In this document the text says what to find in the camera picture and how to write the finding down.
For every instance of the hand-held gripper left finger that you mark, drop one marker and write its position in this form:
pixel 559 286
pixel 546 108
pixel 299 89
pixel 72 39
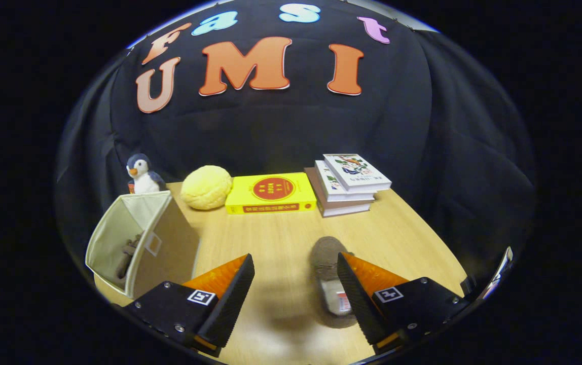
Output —
pixel 230 304

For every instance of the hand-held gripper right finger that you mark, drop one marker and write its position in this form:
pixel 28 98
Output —
pixel 359 304

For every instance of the brown fuzzy slipper shoe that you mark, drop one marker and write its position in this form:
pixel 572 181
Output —
pixel 326 263
pixel 129 253

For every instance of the beige fabric storage box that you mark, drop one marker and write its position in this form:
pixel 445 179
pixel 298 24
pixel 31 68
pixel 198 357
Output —
pixel 169 238

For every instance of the brown cover book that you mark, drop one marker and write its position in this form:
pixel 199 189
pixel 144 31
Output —
pixel 321 195

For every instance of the yellow book with red circle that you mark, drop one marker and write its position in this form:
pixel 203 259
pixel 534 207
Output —
pixel 270 192

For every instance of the round yellow plush bun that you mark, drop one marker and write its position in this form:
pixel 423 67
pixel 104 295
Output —
pixel 206 187

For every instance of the white book with plant print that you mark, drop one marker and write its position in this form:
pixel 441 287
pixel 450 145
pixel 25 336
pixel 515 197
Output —
pixel 331 185

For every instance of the penguin plush toy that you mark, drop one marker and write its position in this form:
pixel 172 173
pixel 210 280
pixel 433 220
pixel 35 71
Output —
pixel 141 175

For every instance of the black backdrop cloth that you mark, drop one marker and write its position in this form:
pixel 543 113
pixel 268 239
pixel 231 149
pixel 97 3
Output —
pixel 270 132

